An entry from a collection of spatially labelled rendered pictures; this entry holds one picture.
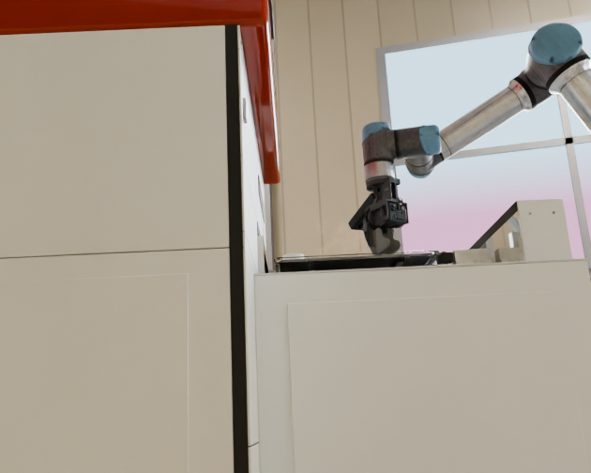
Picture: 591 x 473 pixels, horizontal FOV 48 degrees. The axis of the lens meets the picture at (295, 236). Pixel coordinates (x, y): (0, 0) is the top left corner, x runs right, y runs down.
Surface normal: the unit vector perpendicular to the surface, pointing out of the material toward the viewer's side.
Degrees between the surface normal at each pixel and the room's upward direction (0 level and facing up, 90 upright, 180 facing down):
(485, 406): 90
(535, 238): 90
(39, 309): 90
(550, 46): 83
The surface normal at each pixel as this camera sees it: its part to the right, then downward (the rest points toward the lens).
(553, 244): 0.00, -0.27
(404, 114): -0.22, -0.25
